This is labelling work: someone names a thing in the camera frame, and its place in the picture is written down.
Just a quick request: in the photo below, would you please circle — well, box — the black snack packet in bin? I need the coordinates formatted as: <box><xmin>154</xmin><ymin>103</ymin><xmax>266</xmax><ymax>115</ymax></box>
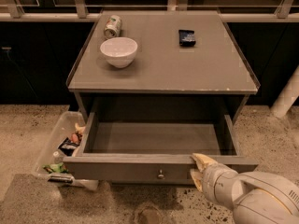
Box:
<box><xmin>58</xmin><ymin>137</ymin><xmax>79</xmax><ymax>156</ymax></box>

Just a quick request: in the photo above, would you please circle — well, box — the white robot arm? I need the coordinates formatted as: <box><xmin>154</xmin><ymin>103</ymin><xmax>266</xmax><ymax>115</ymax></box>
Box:
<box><xmin>190</xmin><ymin>153</ymin><xmax>299</xmax><ymax>224</ymax></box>

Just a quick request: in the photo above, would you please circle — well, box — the grey drawer cabinet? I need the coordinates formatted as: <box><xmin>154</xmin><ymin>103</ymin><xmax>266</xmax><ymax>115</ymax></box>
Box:
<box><xmin>65</xmin><ymin>9</ymin><xmax>261</xmax><ymax>126</ymax></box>

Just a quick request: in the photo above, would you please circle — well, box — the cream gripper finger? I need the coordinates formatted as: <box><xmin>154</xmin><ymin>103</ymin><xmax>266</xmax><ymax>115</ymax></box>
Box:
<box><xmin>192</xmin><ymin>153</ymin><xmax>217</xmax><ymax>172</ymax></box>
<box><xmin>190</xmin><ymin>169</ymin><xmax>203</xmax><ymax>192</ymax></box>

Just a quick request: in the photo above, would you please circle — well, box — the metal window railing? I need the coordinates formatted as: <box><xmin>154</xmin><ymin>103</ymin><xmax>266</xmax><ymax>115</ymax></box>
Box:
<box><xmin>0</xmin><ymin>0</ymin><xmax>298</xmax><ymax>22</ymax></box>

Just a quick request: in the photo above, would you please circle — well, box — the grey top drawer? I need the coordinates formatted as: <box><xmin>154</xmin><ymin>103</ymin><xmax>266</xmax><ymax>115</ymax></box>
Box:
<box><xmin>63</xmin><ymin>96</ymin><xmax>260</xmax><ymax>186</ymax></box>

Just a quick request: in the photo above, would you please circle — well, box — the crushed soda can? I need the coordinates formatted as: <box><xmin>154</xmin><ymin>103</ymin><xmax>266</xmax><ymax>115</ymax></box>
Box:
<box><xmin>104</xmin><ymin>15</ymin><xmax>122</xmax><ymax>39</ymax></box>

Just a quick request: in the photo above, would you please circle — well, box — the white pole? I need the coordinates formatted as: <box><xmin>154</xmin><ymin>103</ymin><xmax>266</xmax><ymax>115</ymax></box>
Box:
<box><xmin>271</xmin><ymin>65</ymin><xmax>299</xmax><ymax>118</ymax></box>

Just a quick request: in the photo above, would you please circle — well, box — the clear plastic bin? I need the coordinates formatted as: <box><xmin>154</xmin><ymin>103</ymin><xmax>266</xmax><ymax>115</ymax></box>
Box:
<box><xmin>33</xmin><ymin>111</ymin><xmax>98</xmax><ymax>190</ymax></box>

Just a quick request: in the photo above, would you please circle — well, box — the white ceramic bowl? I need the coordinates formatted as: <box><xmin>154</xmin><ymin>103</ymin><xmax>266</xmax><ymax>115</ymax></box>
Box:
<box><xmin>100</xmin><ymin>37</ymin><xmax>138</xmax><ymax>68</ymax></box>

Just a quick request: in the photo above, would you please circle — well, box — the green snack wrapper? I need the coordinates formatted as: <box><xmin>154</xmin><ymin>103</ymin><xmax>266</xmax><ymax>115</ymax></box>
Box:
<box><xmin>43</xmin><ymin>162</ymin><xmax>68</xmax><ymax>174</ymax></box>

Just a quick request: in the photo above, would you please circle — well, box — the dark blue snack packet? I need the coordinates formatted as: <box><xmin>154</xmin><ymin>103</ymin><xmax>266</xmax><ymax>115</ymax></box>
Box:
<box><xmin>178</xmin><ymin>30</ymin><xmax>196</xmax><ymax>47</ymax></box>

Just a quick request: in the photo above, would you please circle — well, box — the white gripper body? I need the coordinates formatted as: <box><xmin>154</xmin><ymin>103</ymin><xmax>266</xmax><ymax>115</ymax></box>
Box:
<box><xmin>202</xmin><ymin>163</ymin><xmax>246</xmax><ymax>210</ymax></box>

